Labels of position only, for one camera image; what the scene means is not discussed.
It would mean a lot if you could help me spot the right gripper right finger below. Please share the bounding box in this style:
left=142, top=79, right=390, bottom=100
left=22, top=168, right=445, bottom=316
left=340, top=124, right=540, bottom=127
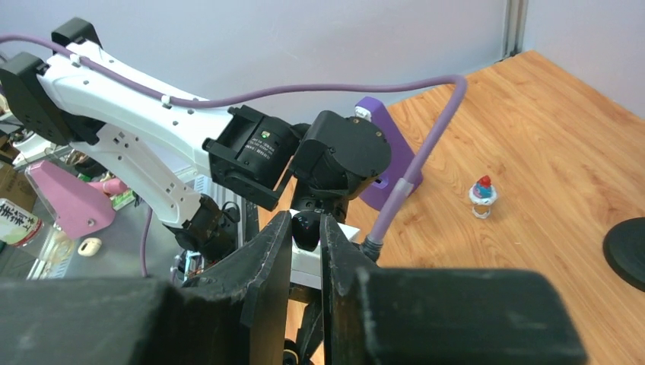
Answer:
left=320, top=216, right=587, bottom=364

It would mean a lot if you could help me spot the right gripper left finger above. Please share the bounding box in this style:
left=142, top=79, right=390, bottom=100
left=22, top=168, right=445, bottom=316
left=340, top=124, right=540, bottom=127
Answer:
left=1, top=211, right=291, bottom=364

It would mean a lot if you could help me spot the black earbud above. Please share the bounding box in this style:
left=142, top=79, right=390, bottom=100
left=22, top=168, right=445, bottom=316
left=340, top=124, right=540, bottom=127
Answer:
left=291, top=211, right=321, bottom=252

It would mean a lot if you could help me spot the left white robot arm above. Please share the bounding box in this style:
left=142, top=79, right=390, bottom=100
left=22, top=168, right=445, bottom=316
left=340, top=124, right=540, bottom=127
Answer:
left=1, top=18, right=392, bottom=261

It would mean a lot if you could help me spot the white case off table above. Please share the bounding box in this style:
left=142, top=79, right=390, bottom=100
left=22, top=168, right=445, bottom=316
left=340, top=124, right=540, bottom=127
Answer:
left=77, top=237, right=103, bottom=257

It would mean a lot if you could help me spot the purple metronome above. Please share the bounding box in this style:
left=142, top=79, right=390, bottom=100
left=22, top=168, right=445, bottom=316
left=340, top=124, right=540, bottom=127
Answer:
left=354, top=97, right=424, bottom=213

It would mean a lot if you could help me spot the small clown figurine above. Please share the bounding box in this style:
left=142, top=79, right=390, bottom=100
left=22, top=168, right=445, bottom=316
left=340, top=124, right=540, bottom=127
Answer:
left=469, top=175, right=498, bottom=219

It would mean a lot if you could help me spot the pink object off table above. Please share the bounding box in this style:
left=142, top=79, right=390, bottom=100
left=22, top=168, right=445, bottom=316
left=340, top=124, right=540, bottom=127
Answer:
left=25, top=160, right=128, bottom=239

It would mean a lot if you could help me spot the clear plastic drink bottle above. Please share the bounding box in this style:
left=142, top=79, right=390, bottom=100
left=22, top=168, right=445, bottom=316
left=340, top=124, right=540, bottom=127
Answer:
left=1, top=198, right=44, bottom=247

